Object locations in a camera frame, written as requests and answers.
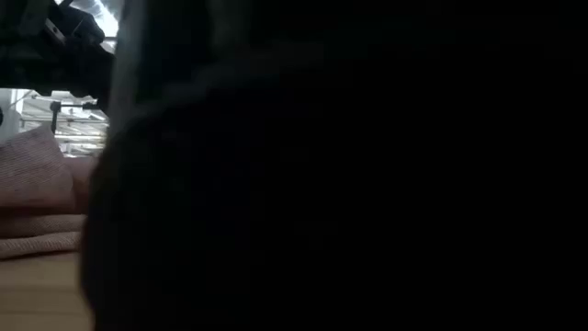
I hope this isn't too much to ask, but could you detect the grey sweatshirt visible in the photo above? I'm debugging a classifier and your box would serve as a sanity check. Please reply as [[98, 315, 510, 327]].
[[79, 0, 588, 331]]

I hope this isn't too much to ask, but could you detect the pink knit garment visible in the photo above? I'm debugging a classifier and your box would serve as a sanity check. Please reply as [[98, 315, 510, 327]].
[[0, 125, 100, 259]]

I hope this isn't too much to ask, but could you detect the metal frame rack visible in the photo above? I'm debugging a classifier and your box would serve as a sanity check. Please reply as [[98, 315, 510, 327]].
[[17, 88, 110, 158]]

